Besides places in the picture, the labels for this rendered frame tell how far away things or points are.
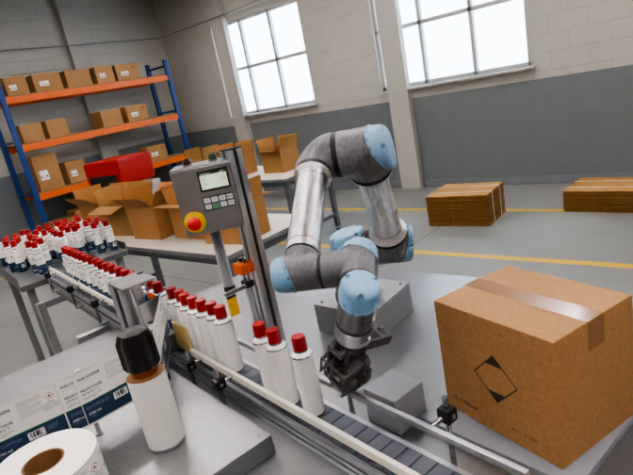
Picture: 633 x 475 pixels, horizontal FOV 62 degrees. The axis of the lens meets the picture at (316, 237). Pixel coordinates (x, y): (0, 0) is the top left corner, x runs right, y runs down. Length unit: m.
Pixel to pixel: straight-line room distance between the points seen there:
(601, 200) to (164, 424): 4.73
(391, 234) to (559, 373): 0.70
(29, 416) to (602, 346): 1.26
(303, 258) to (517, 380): 0.48
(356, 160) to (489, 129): 5.60
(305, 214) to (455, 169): 6.05
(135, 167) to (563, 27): 5.17
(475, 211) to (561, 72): 1.96
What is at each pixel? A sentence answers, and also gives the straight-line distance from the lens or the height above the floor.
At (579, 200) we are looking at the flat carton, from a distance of 5.54.
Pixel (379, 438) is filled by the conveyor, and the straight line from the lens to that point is 1.21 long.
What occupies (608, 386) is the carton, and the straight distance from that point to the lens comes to 1.20.
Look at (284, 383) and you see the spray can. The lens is 1.33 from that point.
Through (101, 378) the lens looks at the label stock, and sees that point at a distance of 1.48.
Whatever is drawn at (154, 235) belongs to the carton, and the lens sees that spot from 3.97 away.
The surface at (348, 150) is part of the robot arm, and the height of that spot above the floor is 1.45.
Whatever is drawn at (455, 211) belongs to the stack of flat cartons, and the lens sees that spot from 5.44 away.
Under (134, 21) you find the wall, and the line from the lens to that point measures 10.60.
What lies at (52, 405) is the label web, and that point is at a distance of 1.48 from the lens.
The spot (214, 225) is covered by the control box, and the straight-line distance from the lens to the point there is 1.48.
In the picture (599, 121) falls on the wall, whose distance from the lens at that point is 6.49.
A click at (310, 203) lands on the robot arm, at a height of 1.37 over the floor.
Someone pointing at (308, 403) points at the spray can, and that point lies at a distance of 1.28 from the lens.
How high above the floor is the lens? 1.62
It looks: 16 degrees down
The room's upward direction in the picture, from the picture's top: 11 degrees counter-clockwise
